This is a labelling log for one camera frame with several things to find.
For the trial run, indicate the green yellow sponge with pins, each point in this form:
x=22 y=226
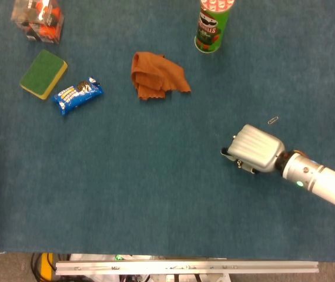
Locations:
x=42 y=73

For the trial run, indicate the clear plastic box red black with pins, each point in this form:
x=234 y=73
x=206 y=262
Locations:
x=39 y=20

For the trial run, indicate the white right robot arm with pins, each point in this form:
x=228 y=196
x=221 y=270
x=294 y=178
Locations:
x=323 y=179

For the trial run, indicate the green Pringles can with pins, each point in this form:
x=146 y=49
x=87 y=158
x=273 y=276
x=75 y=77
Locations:
x=211 y=26

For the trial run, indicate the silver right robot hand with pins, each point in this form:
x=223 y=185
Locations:
x=257 y=148

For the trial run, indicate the orange microfibre cloth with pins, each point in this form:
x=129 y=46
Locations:
x=155 y=75

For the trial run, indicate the blue felt table mat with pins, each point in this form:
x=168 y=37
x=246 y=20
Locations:
x=155 y=176

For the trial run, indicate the yellow device under table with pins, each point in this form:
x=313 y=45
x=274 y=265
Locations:
x=46 y=264

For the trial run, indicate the metal paper clip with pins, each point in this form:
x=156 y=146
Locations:
x=273 y=120

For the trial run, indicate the aluminium profile rail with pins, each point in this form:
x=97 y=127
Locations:
x=185 y=267

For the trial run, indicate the blue Oreo cookie packet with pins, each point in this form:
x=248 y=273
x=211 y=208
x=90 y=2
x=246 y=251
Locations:
x=77 y=95

